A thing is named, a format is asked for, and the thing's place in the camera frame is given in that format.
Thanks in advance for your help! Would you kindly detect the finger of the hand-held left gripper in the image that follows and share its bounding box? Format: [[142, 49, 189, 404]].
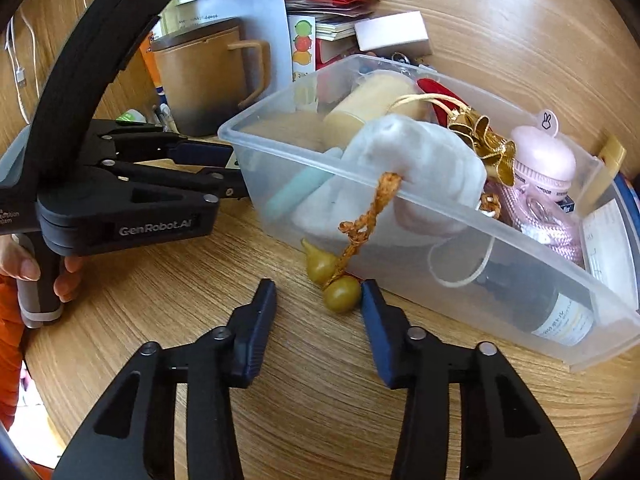
[[97, 159, 251, 211], [92, 119, 236, 165]]

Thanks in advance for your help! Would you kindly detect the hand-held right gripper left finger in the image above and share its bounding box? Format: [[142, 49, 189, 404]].
[[52, 277, 278, 480]]

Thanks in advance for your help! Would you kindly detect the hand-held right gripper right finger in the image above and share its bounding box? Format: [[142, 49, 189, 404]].
[[360, 279, 581, 480]]

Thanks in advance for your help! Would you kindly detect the olive gourd charm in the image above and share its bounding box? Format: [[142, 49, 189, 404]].
[[301, 172, 405, 314]]

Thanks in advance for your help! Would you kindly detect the clear plastic bin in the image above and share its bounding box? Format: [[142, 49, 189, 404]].
[[217, 54, 640, 373]]

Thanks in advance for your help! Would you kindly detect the white plush drawstring pouch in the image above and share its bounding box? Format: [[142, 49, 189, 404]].
[[342, 114, 496, 288]]

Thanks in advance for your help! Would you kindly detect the pink rope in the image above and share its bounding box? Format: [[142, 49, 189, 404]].
[[482, 180, 586, 268]]

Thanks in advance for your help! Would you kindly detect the red velvet apple gold bow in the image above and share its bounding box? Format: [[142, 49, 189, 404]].
[[390, 77, 517, 186]]

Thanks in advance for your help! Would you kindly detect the pink round jar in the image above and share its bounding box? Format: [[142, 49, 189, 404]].
[[510, 109, 577, 201]]

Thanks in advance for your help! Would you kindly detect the blue patchwork pouch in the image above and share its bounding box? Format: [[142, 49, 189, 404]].
[[614, 172, 640, 241]]

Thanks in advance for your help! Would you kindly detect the yellow tube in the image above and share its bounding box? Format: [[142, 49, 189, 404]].
[[597, 135, 627, 211]]

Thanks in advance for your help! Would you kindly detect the person's left forearm orange sleeve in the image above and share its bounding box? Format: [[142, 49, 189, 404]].
[[0, 275, 26, 431]]

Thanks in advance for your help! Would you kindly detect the person's left hand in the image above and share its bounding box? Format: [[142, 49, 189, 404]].
[[0, 234, 86, 305]]

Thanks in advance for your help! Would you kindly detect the bundle of pens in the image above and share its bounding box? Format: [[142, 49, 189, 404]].
[[151, 104, 178, 133]]

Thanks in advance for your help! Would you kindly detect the teal stick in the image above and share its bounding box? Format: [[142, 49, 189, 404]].
[[265, 167, 326, 218]]

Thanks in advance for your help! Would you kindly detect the brown lidded mug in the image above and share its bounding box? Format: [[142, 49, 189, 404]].
[[150, 16, 273, 137]]

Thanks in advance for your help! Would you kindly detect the small orange box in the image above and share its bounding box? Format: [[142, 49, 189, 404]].
[[139, 30, 168, 98]]

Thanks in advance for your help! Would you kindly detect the fruit sticker card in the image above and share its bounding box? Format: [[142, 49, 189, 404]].
[[287, 15, 318, 83]]

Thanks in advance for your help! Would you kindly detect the white curved bookend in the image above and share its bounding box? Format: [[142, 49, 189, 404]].
[[232, 0, 293, 86]]

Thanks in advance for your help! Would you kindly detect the dark bottle white label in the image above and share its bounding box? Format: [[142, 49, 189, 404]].
[[470, 255, 596, 347]]

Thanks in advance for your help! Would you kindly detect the stack of books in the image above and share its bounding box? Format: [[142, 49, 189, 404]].
[[282, 0, 383, 68]]

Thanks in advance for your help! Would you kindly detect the pile of beads and rings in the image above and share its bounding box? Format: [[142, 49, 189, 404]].
[[372, 50, 426, 67]]

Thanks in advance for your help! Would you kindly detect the white brown cardboard box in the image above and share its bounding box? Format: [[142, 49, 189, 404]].
[[354, 11, 433, 57]]

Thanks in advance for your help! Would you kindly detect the white bowl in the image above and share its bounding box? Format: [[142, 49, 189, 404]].
[[370, 52, 433, 70]]

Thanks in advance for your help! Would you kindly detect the white paper label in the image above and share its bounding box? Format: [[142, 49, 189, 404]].
[[582, 199, 637, 288]]

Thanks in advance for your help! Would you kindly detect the white charging cable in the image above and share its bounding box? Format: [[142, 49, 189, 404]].
[[4, 12, 43, 123]]

